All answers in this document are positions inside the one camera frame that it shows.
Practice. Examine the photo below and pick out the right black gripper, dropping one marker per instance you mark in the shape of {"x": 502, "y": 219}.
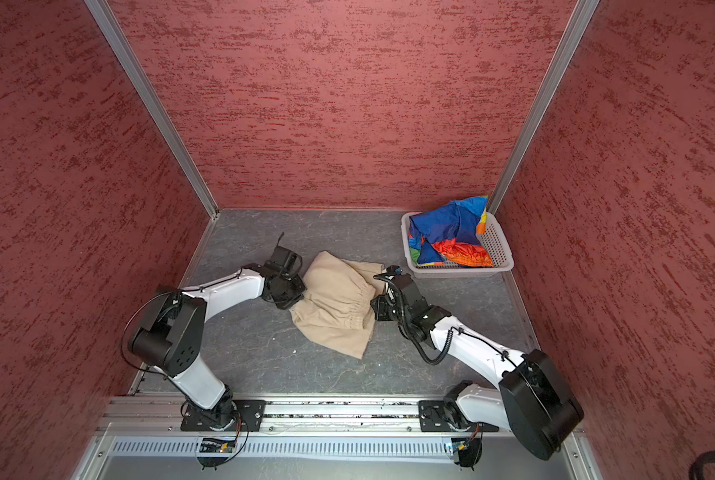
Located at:
{"x": 380, "y": 313}

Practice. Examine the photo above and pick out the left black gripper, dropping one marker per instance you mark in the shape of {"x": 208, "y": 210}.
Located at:
{"x": 301, "y": 288}

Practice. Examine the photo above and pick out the beige drawstring shorts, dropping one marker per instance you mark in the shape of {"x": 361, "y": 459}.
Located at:
{"x": 335, "y": 311}

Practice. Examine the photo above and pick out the colourful blue orange shorts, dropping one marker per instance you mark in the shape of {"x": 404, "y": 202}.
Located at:
{"x": 450, "y": 233}

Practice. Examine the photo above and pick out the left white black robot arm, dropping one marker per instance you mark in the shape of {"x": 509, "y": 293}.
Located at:
{"x": 170, "y": 333}

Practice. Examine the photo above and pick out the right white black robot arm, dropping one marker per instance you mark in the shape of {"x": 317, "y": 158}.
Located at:
{"x": 527, "y": 395}

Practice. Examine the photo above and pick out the white perforated plastic basket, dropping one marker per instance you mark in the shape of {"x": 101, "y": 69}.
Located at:
{"x": 493, "y": 241}

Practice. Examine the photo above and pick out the right small circuit board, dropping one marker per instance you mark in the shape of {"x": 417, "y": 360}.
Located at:
{"x": 465, "y": 447}

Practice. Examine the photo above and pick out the small circuit board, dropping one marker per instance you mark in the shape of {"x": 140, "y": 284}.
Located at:
{"x": 465, "y": 447}
{"x": 217, "y": 446}

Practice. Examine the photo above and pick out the left small circuit board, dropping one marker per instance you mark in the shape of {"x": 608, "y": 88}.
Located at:
{"x": 217, "y": 446}

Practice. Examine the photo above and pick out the left corner aluminium profile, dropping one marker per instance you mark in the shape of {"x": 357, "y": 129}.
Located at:
{"x": 107, "y": 23}

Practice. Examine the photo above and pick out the corner aluminium profile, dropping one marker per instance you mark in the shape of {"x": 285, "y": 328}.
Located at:
{"x": 576, "y": 27}
{"x": 107, "y": 23}

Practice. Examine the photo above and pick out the right corner aluminium profile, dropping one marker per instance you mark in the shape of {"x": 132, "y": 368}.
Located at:
{"x": 576, "y": 27}

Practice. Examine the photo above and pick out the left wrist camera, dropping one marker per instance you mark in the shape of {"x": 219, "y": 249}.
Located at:
{"x": 284, "y": 260}

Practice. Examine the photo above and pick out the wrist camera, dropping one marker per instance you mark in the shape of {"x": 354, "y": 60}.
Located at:
{"x": 284, "y": 260}
{"x": 394, "y": 279}

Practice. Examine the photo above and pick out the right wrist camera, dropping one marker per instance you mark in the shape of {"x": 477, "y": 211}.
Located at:
{"x": 394, "y": 279}

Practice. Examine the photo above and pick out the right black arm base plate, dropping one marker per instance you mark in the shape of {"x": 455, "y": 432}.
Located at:
{"x": 445, "y": 416}

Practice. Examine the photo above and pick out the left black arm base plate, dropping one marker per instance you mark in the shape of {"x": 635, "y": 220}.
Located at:
{"x": 249, "y": 414}

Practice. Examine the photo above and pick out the aluminium mounting rail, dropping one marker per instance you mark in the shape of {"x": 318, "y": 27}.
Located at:
{"x": 159, "y": 413}

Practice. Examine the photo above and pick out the white slotted cable duct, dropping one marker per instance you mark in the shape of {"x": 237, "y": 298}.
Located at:
{"x": 403, "y": 449}

